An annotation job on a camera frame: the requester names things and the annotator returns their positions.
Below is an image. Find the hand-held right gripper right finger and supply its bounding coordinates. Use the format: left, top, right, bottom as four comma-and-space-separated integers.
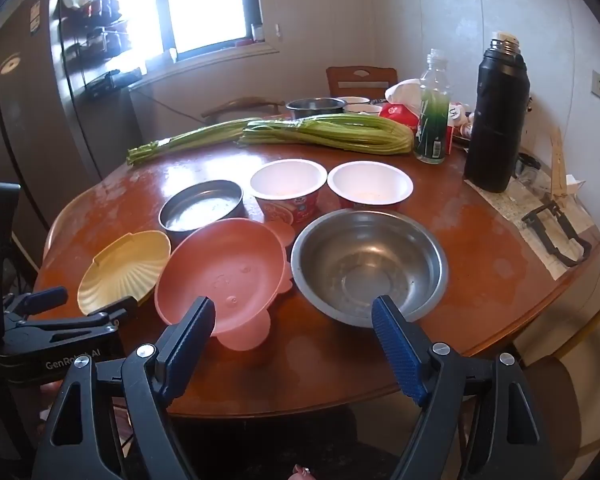
371, 295, 561, 480

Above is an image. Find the yellow frame chair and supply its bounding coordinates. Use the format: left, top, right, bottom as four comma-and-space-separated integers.
510, 280, 600, 461

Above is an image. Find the thin celery bunch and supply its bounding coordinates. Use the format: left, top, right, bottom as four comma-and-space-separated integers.
126, 117, 266, 166

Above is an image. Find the small stainless steel bowl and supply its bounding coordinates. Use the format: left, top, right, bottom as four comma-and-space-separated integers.
286, 97, 347, 121

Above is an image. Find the printed paper sheet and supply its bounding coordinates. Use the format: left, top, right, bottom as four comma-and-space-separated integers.
462, 160, 596, 281

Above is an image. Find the grey refrigerator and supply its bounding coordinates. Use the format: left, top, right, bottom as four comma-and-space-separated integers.
0, 0, 146, 241

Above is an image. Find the round metal pan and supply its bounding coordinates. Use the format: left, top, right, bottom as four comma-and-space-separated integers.
158, 180, 245, 243

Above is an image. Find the black storage rack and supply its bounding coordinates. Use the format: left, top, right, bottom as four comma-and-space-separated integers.
57, 0, 146, 98

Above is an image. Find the yellow shell-shaped plate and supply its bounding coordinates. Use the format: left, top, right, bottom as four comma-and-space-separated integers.
77, 230, 172, 317

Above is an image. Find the pink plastic plate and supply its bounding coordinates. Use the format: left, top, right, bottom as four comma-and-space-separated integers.
155, 218, 296, 351

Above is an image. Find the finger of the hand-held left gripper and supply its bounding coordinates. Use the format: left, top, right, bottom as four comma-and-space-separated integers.
12, 296, 141, 335
2, 286, 68, 317

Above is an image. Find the white plastic bag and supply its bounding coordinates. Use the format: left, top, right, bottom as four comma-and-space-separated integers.
385, 79, 426, 106

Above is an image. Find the black thermos flask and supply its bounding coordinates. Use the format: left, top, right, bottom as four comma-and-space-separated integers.
463, 32, 532, 193

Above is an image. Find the curved dark wooden chair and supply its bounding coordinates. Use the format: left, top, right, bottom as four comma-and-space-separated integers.
201, 97, 286, 121

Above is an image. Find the red snack packet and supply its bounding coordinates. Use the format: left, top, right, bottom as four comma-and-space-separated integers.
378, 102, 421, 133

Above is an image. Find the brown wooden chair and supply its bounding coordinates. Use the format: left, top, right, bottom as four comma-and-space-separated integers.
326, 66, 398, 101

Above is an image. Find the clear bottle with green label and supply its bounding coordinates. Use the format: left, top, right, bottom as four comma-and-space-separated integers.
414, 49, 452, 165

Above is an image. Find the large stainless steel bowl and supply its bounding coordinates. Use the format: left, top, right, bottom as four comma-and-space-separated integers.
291, 209, 450, 328

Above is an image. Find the window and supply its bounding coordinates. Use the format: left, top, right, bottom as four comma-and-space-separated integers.
80, 0, 266, 56

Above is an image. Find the wall cable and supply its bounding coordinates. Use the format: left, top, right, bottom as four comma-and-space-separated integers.
150, 97, 206, 121

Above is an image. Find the black metal clip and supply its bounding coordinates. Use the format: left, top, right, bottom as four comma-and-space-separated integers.
521, 195, 593, 267

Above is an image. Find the red instant noodle bowl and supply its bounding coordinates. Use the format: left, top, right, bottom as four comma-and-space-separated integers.
250, 159, 328, 226
327, 161, 414, 211

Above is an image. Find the thick celery bunch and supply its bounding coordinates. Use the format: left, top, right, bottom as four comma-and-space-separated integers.
237, 112, 415, 155

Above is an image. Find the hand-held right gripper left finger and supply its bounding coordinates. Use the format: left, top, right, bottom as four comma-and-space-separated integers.
32, 296, 217, 480

